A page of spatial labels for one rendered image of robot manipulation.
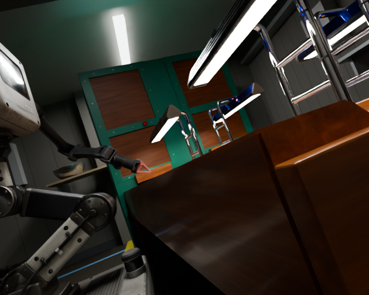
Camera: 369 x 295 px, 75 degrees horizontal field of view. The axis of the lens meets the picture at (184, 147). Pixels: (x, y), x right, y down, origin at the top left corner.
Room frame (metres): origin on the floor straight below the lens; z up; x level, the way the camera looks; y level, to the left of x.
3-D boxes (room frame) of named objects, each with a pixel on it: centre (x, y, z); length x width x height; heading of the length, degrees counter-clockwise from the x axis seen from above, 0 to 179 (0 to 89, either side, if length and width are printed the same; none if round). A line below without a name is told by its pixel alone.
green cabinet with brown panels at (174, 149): (2.34, 0.05, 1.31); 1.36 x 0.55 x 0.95; 110
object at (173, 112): (1.53, 0.09, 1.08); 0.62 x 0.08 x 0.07; 20
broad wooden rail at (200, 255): (1.03, 0.20, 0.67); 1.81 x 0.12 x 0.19; 20
